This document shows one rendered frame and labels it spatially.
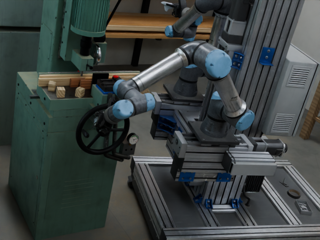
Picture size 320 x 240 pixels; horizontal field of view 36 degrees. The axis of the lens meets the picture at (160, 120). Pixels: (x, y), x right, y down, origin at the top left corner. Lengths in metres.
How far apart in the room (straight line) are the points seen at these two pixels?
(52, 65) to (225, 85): 1.02
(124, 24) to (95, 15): 2.47
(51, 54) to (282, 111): 1.34
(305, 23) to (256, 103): 3.01
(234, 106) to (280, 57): 0.54
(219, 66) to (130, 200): 1.50
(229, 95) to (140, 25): 2.81
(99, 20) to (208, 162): 0.95
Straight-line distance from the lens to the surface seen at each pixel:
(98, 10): 2.50
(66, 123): 2.59
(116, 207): 3.32
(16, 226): 3.08
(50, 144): 2.62
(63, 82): 2.65
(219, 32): 3.01
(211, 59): 2.17
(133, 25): 5.01
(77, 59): 2.64
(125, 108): 2.00
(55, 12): 2.73
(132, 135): 2.73
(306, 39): 5.77
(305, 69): 2.87
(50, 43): 2.79
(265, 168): 2.73
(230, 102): 2.39
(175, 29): 3.14
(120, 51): 5.59
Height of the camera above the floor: 1.98
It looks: 26 degrees down
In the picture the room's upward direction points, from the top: 13 degrees clockwise
